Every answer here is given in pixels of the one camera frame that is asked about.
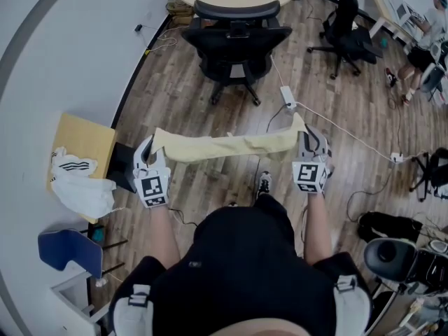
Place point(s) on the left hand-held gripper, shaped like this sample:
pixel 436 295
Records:
pixel 154 187

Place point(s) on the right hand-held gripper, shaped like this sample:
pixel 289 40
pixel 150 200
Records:
pixel 309 177

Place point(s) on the pale yellow clothing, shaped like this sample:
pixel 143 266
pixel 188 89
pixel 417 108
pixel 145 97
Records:
pixel 224 149

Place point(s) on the black mesh office chair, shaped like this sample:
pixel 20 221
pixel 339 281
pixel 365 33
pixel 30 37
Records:
pixel 234 47

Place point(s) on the person's right forearm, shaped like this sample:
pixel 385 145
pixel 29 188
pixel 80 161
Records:
pixel 319 229

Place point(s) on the person's left forearm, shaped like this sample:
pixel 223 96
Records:
pixel 164 236

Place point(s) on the black high-back office chair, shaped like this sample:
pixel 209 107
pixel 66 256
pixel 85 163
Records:
pixel 344 30

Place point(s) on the blue chair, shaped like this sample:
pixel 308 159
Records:
pixel 70 250

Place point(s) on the black box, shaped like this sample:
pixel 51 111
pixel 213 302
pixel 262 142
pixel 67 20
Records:
pixel 123 168

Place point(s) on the white power strip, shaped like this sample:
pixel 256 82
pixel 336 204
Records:
pixel 287 96

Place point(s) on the person's grey sneaker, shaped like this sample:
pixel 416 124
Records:
pixel 264 183

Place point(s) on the small wooden side table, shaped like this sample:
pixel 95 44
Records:
pixel 84 135

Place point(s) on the white striped garment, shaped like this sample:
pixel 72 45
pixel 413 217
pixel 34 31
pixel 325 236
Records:
pixel 82 184

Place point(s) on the small white power adapter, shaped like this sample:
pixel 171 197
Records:
pixel 396 157

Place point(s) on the black bag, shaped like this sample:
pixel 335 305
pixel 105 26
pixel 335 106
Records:
pixel 388 226

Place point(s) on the black metal stand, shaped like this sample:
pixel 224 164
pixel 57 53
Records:
pixel 432 173

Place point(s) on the black padded headrest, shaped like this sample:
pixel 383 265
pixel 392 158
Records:
pixel 388 257

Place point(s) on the person's black clothed torso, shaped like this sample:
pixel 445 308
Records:
pixel 241 268

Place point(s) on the cardboard boxes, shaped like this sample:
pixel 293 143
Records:
pixel 179 10

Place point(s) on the white desk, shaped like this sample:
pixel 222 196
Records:
pixel 386 10

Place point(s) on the black wall adapter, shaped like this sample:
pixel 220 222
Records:
pixel 138 28

